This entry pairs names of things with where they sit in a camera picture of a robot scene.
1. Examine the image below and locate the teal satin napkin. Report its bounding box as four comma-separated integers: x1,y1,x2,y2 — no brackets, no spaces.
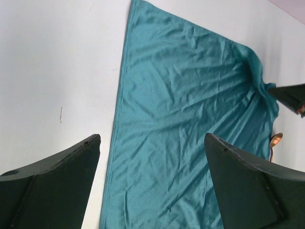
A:
100,0,279,229

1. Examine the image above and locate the copper spoon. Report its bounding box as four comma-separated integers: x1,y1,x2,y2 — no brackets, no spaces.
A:
269,133,283,162

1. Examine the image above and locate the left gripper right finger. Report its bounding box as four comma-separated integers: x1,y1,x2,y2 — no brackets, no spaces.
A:
204,133,305,229

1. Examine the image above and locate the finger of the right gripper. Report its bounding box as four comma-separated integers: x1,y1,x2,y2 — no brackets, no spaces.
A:
267,84,305,118

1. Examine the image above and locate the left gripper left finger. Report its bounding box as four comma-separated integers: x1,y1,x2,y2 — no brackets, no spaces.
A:
0,134,101,229

